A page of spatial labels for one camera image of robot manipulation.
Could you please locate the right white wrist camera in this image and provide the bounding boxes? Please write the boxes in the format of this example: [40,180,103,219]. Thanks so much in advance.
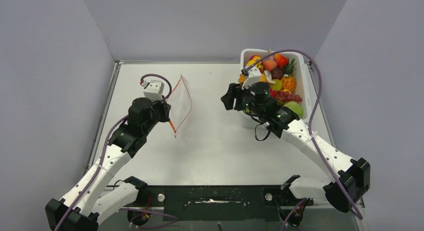
[241,67,262,90]

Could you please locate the green toy cabbage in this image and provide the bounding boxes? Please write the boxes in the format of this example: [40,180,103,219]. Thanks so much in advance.
[283,101,304,118]

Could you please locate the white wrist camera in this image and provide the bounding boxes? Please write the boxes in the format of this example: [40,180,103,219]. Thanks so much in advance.
[241,67,262,90]
[141,80,165,101]

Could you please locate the purple toy grapes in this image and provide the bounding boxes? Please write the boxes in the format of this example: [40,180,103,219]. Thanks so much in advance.
[274,89,303,103]

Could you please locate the white plastic food bin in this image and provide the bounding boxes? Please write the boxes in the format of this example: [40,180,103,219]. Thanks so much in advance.
[240,48,314,124]

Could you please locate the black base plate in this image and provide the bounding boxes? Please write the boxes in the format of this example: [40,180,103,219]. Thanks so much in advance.
[125,184,300,228]

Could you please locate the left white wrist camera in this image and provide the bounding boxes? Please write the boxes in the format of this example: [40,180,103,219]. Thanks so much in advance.
[141,80,165,101]

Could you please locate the toy pineapple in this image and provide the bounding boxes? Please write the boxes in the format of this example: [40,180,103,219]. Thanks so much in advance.
[281,58,297,93]

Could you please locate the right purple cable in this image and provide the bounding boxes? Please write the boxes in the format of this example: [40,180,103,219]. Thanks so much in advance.
[243,49,364,231]

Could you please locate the toy peach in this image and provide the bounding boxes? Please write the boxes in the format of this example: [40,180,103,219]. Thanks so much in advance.
[263,59,278,72]

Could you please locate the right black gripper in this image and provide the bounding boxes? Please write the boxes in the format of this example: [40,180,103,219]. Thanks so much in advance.
[222,82,264,118]

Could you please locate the clear zip top bag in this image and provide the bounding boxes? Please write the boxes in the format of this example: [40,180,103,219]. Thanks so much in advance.
[167,75,193,138]

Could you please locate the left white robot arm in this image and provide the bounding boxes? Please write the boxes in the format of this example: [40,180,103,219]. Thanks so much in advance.
[45,97,171,231]

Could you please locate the aluminium frame rail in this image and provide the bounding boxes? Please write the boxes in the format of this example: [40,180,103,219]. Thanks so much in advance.
[67,185,365,211]

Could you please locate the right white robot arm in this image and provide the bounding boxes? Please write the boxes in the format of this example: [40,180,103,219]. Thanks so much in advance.
[220,82,371,213]

